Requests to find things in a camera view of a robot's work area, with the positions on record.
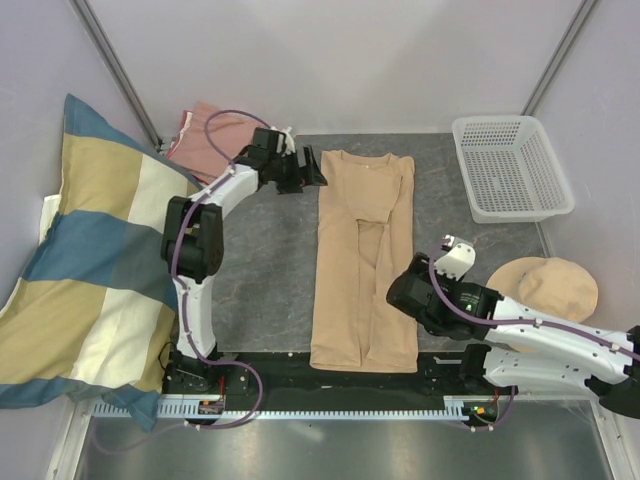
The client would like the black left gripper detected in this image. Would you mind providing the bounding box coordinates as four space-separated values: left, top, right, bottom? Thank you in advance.
269 147 327 196

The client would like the beige t shirt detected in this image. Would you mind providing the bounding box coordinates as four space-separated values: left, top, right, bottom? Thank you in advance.
310 150 418 374

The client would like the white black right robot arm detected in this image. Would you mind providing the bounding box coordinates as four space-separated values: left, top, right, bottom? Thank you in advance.
386 253 639 419

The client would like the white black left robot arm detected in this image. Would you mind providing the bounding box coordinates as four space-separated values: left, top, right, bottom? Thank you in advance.
161 128 327 393

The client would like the beige bucket hat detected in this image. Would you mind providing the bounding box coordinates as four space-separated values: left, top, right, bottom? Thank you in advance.
486 257 599 323

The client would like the folded pink t shirt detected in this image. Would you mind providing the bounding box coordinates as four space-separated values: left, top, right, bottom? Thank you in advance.
166 101 265 185

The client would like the white plastic basket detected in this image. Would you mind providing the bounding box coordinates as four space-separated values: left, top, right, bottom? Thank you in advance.
452 115 575 224

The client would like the blue yellow striped pillow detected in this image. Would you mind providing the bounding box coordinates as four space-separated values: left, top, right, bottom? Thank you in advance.
1 95 200 431

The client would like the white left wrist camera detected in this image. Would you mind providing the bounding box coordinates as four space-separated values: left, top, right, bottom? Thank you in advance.
271 126 296 155

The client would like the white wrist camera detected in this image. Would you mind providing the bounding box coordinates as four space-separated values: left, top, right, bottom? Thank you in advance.
271 126 296 155
435 234 476 281

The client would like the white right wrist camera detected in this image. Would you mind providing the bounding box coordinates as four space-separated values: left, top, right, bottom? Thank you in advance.
435 234 476 281

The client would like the grey slotted cable duct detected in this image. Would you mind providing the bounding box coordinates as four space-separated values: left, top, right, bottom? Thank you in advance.
89 394 497 421

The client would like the aluminium rail right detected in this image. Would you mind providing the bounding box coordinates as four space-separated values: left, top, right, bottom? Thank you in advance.
515 390 599 403

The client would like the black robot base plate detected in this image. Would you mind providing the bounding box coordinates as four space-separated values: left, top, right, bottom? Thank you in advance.
162 352 511 410

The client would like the left aluminium frame post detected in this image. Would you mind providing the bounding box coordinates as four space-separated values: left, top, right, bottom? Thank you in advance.
68 0 164 151

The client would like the aluminium frame post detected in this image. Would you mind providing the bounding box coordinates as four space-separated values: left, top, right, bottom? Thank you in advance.
68 0 164 151
521 0 601 116

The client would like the right aluminium frame post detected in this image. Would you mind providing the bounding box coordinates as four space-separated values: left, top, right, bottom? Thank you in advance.
521 0 601 116

